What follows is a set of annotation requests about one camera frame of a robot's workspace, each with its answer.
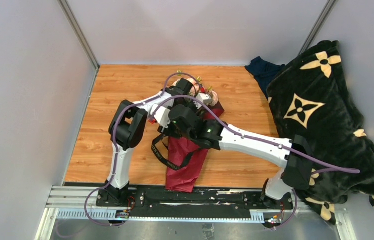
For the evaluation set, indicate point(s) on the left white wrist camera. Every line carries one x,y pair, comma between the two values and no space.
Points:
205,98

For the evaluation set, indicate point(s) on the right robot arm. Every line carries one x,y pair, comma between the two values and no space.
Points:
291,155

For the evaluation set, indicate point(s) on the dark red wrapping paper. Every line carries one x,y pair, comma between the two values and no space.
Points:
186,157

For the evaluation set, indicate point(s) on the dark blue cloth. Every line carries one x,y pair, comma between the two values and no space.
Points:
264,72

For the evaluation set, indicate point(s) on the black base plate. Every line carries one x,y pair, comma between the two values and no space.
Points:
154,201

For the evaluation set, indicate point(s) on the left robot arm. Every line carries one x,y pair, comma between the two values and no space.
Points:
127,130

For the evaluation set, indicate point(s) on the black blanket with cream flowers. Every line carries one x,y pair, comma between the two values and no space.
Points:
309,97

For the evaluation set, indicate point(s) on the aluminium rail frame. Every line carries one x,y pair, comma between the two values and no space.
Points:
85,212

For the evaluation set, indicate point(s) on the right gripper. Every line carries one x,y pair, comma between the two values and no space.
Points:
169,131

